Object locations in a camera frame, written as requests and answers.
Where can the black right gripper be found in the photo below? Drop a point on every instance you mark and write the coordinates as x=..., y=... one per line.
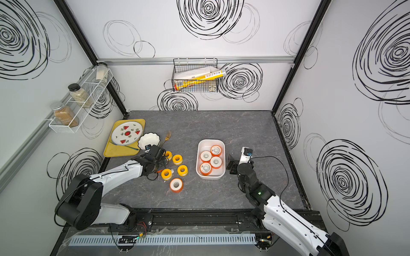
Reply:
x=233, y=163

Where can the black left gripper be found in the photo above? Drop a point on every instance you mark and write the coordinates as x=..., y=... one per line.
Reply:
x=162, y=157

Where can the yellow tape spool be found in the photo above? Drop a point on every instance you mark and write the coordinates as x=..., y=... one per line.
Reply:
x=166, y=174
x=182, y=170
x=168, y=155

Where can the yellow tape spool uncovered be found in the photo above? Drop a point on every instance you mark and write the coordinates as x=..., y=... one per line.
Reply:
x=177, y=159

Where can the orange tape roll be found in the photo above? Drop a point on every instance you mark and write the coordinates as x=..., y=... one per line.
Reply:
x=176, y=185
x=216, y=150
x=216, y=162
x=205, y=169

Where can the orange tape roll bottom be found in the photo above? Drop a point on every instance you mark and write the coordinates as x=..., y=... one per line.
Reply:
x=176, y=185

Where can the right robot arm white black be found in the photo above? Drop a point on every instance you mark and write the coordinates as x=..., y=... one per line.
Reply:
x=277, y=217

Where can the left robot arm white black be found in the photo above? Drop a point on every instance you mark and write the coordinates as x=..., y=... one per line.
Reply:
x=81, y=205

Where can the yellow tape spool behind top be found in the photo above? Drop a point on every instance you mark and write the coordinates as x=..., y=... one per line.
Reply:
x=168, y=155

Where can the white plastic storage box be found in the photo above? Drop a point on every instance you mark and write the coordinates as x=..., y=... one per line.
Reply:
x=206, y=144

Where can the yellow white foil box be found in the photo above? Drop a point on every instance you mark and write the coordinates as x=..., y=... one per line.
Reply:
x=204, y=79

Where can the white scalloped bowl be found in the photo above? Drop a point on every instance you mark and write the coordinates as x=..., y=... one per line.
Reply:
x=148, y=139

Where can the gold fork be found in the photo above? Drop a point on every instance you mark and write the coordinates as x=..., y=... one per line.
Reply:
x=166, y=139

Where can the watermelon pattern plate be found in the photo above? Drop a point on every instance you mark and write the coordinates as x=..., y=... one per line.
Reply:
x=127, y=133

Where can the spice jar black lid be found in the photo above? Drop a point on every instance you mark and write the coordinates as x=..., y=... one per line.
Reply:
x=80, y=95

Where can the spice jar brown contents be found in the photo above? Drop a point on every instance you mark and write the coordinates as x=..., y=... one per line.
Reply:
x=64, y=114

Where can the spice jar far clear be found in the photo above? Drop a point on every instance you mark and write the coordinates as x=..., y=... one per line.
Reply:
x=102, y=72

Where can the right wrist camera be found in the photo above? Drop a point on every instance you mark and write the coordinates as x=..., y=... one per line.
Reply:
x=246, y=155

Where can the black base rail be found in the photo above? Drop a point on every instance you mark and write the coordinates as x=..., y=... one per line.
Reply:
x=230, y=220

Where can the white slotted cable duct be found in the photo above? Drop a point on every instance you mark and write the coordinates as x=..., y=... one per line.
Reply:
x=148, y=240

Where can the white wire spice rack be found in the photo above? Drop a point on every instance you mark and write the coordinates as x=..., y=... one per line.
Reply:
x=98, y=104

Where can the black wire wall basket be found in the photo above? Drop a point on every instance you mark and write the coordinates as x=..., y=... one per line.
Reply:
x=185, y=64

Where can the aluminium wall rail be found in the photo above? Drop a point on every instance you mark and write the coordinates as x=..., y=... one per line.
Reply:
x=282, y=59

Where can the black corner frame post left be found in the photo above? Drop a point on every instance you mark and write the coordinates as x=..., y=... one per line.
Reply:
x=76, y=30

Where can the black corner frame post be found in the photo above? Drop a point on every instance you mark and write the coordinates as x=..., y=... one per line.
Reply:
x=76, y=30
x=311, y=32

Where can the black corner frame post right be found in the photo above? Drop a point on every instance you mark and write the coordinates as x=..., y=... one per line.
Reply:
x=311, y=32

